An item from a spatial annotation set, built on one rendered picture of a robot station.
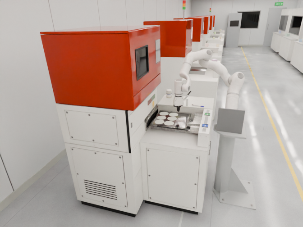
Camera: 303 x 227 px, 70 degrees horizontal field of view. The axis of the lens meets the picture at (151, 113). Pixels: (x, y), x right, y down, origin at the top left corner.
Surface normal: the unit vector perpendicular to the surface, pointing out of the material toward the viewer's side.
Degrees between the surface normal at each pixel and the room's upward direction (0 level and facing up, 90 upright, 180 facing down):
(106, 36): 90
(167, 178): 90
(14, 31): 90
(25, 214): 0
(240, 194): 0
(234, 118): 90
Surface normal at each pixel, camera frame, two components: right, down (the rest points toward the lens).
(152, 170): -0.30, 0.40
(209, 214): -0.03, -0.91
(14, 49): 0.95, 0.10
